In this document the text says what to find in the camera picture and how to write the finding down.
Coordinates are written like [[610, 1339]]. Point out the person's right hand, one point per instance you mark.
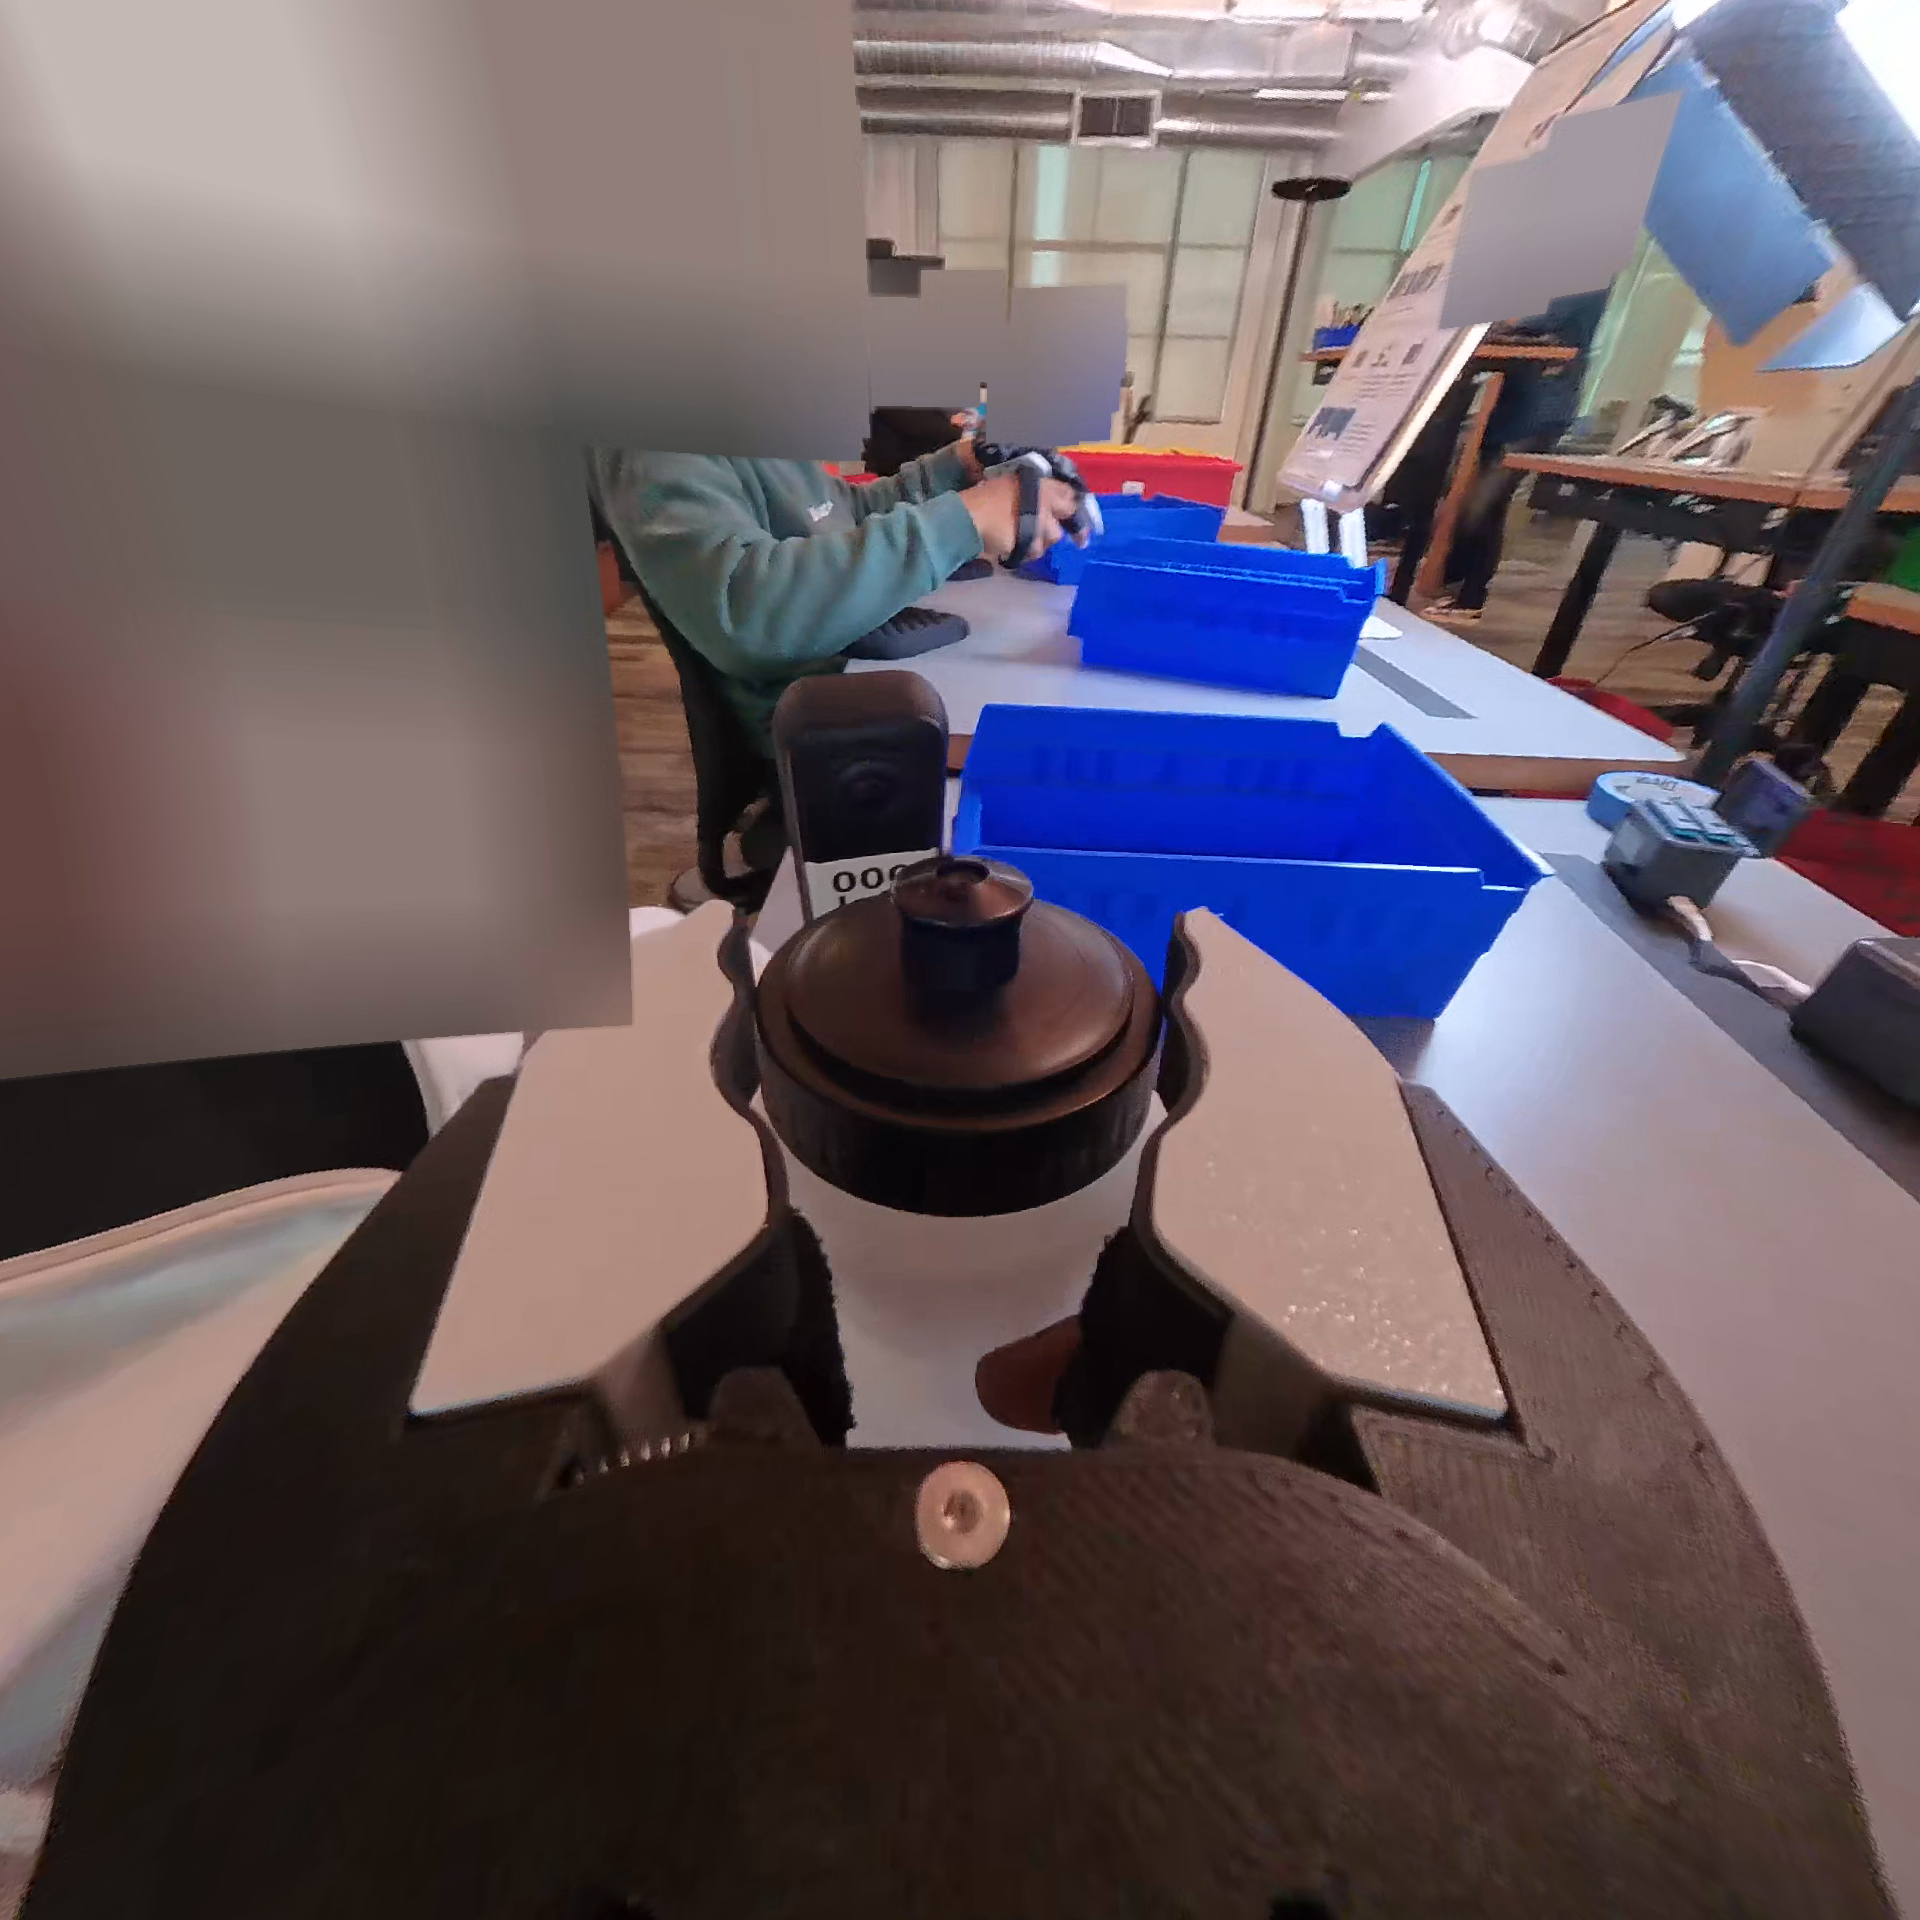
[[1028, 1382]]

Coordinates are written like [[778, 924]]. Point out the dark grey box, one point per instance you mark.
[[1869, 1021]]

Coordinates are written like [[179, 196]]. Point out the dark cloth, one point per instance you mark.
[[182, 1142]]

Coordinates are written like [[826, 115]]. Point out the ceiling air vent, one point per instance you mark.
[[1115, 117]]

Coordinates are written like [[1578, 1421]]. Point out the blue plastic bin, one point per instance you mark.
[[1142, 525], [1277, 932], [1214, 630]]

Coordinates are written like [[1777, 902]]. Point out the dark battery charger case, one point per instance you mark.
[[1665, 862]]

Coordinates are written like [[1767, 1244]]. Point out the black ribbed bottle lid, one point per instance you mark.
[[945, 1081]]

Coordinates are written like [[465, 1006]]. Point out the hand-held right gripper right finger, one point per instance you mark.
[[1319, 1215]]

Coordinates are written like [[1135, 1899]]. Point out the black honeycomb pad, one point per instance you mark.
[[909, 635]]

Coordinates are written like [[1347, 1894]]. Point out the wooden workshop desk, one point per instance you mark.
[[1682, 481]]

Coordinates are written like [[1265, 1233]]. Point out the white panel studio light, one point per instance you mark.
[[1771, 150]]

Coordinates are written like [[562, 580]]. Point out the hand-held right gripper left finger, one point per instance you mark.
[[601, 1201]]

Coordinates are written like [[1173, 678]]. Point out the red plastic bin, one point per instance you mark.
[[1156, 474]]

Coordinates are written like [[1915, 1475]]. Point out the black office chair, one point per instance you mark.
[[1711, 609], [721, 750]]

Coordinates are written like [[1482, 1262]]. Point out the white document stand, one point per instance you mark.
[[1382, 406]]

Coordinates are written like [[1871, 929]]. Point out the blue tape roll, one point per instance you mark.
[[1628, 791]]

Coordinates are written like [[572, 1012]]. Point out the black tripod stand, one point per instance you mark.
[[1799, 599]]

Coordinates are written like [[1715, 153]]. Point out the blue handheld device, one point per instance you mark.
[[1771, 804]]

